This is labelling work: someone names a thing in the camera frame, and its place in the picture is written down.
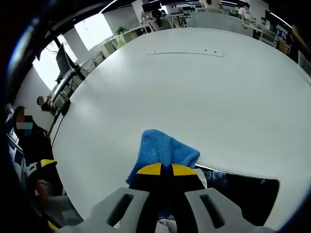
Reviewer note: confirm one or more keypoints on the black computer monitor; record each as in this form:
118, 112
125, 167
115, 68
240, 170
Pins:
63, 59

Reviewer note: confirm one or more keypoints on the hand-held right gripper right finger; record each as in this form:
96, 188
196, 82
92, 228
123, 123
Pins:
230, 216

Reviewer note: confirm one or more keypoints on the person's own head and torso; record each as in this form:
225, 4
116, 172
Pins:
36, 145

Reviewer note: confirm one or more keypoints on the white partition panel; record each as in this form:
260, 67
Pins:
213, 21

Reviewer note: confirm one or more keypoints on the side desk with black legs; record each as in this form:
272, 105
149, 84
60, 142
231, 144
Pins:
73, 80

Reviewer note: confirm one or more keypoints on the blue cleaning cloth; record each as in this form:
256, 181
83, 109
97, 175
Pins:
160, 148

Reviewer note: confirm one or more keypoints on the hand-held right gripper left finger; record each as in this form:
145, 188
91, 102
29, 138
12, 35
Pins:
107, 213

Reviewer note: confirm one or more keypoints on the small green potted plant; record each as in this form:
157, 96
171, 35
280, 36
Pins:
59, 78

